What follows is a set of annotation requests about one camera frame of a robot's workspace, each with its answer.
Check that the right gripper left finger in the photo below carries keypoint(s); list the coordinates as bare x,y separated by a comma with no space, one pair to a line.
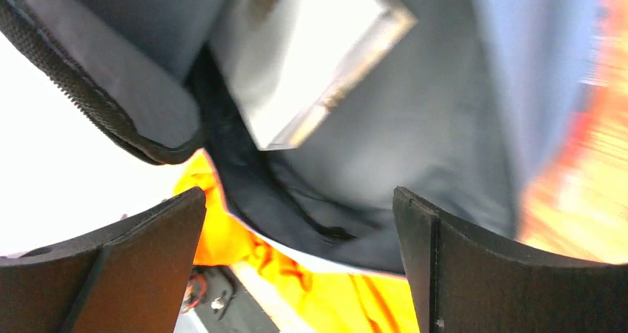
129,276

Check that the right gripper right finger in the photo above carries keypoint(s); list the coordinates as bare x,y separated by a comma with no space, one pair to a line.
464,278

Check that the blue grey backpack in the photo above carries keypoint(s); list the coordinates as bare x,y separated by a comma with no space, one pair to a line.
465,111

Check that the white book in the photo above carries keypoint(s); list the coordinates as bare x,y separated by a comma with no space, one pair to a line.
288,63

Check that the orange cloth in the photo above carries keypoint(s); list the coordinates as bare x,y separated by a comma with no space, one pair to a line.
328,302

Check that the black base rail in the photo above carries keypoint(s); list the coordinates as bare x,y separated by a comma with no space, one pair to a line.
216,301

